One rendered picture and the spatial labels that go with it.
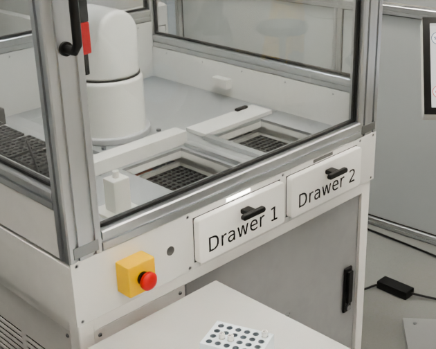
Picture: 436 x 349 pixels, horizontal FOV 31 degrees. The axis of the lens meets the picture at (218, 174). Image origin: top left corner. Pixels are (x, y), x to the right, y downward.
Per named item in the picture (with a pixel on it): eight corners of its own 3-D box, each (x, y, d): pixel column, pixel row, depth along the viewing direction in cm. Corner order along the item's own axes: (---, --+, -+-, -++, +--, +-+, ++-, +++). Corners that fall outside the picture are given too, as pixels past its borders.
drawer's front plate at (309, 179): (360, 184, 216) (362, 147, 211) (291, 219, 197) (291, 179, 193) (355, 182, 217) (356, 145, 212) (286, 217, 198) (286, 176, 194)
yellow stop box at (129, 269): (158, 287, 165) (156, 257, 162) (132, 300, 160) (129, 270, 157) (143, 278, 168) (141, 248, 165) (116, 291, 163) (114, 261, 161)
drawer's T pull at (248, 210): (266, 211, 183) (266, 206, 183) (243, 221, 178) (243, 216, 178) (255, 206, 186) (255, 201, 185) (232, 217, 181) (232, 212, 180)
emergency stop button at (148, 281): (159, 287, 161) (158, 270, 160) (144, 295, 159) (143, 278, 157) (150, 282, 163) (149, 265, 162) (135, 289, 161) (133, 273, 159)
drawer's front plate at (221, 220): (284, 221, 196) (284, 181, 191) (200, 264, 177) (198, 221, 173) (279, 219, 197) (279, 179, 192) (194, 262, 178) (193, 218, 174)
